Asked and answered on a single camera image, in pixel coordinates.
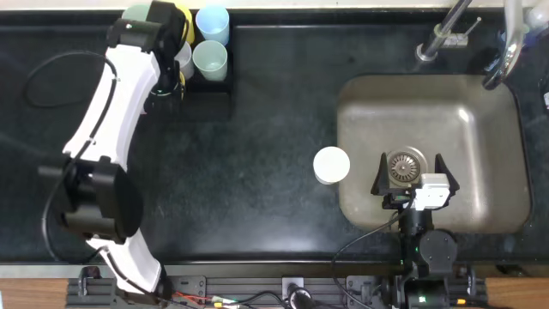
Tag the steel tap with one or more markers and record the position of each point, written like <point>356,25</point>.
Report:
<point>442,32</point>

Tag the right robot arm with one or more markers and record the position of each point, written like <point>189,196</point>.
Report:
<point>437,249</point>

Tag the steel sink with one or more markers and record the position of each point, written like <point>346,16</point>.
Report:
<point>472,141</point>

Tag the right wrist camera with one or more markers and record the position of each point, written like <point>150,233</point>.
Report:
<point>431,191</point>

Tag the grey cup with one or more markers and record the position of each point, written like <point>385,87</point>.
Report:
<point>185,60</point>

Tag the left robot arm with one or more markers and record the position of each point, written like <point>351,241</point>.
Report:
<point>124,86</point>

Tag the mounting rail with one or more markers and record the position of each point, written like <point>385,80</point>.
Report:
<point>249,285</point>

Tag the white cup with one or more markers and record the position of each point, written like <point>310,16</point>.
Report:
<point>331,164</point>

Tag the blue cup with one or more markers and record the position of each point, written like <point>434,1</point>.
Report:
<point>212,21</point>

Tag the black tray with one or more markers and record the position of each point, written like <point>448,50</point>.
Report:
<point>210,103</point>

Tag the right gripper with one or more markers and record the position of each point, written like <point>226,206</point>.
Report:
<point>396,201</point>

